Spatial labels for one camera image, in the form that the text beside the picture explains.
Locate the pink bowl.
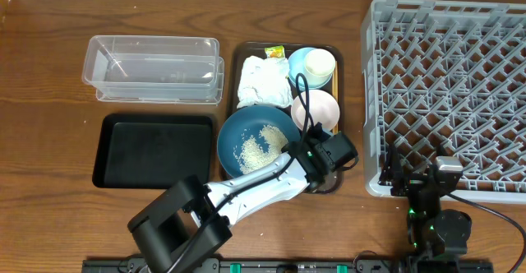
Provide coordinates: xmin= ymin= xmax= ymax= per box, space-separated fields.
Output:
xmin=291 ymin=90 xmax=340 ymax=131

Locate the white rice pile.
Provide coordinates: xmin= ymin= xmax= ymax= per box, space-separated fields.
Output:
xmin=233 ymin=124 xmax=288 ymax=174

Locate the dark blue plate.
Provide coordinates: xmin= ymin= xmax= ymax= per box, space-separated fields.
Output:
xmin=217 ymin=105 xmax=300 ymax=178

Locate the white paper napkin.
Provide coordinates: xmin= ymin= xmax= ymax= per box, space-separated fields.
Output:
xmin=237 ymin=56 xmax=293 ymax=109

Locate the yellow green snack wrapper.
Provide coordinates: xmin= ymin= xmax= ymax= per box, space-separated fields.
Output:
xmin=264 ymin=45 xmax=286 ymax=58

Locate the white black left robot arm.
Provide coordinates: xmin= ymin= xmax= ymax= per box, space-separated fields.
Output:
xmin=127 ymin=127 xmax=358 ymax=272

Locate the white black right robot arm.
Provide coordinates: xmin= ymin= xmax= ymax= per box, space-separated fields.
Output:
xmin=380 ymin=145 xmax=472 ymax=273

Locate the grey dishwasher rack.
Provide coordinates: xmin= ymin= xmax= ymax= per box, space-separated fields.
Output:
xmin=361 ymin=0 xmax=525 ymax=204

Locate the wooden chopstick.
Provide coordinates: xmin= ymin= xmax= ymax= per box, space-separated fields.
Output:
xmin=331 ymin=62 xmax=339 ymax=134

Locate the dark brown serving tray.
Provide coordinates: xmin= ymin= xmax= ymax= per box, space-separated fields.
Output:
xmin=220 ymin=41 xmax=345 ymax=195

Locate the white plastic cup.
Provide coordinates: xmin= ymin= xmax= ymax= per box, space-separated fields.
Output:
xmin=304 ymin=49 xmax=336 ymax=87

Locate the light blue small bowl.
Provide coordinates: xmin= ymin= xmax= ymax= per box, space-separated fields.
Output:
xmin=288 ymin=47 xmax=330 ymax=89

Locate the black plastic tray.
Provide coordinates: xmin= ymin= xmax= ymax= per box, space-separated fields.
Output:
xmin=92 ymin=113 xmax=213 ymax=189

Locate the clear plastic container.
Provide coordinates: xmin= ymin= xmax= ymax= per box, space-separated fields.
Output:
xmin=82 ymin=35 xmax=224 ymax=104

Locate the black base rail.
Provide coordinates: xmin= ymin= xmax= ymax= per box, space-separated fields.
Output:
xmin=81 ymin=257 xmax=494 ymax=273

